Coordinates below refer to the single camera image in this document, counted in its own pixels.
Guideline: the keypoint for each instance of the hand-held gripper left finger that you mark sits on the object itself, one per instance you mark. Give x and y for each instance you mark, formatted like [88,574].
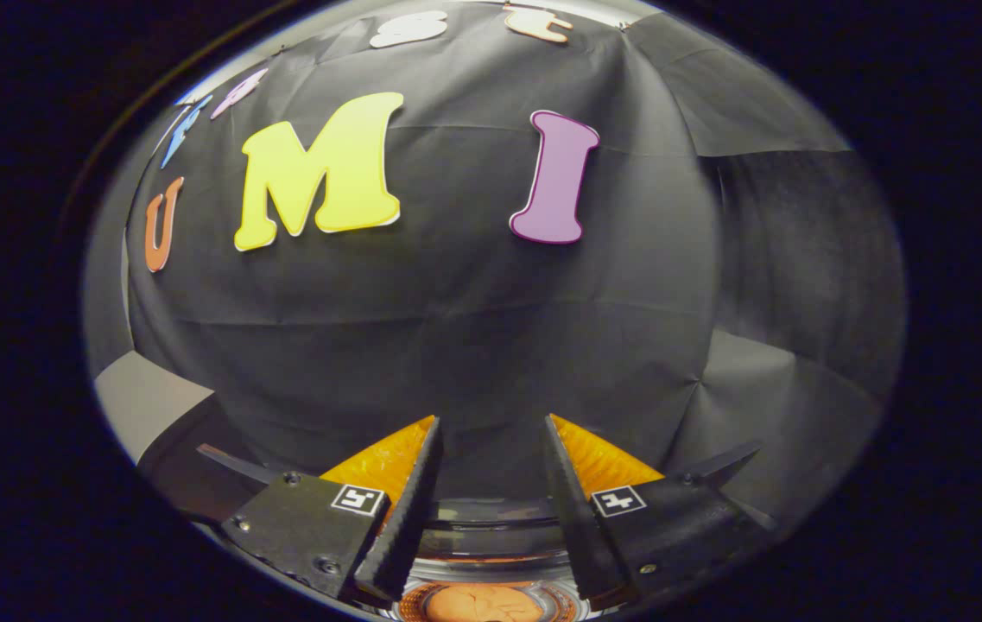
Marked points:
[408,518]

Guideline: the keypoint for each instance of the orange polo shirt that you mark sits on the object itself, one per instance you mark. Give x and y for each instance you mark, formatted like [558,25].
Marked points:
[482,605]

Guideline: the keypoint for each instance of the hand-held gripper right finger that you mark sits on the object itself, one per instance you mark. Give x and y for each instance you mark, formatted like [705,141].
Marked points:
[577,518]

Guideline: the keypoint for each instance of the grey cabinet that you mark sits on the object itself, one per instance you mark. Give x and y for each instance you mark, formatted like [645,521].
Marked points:
[145,402]

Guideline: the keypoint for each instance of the dark grey washing machine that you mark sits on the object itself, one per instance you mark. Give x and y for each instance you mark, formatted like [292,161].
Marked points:
[180,449]

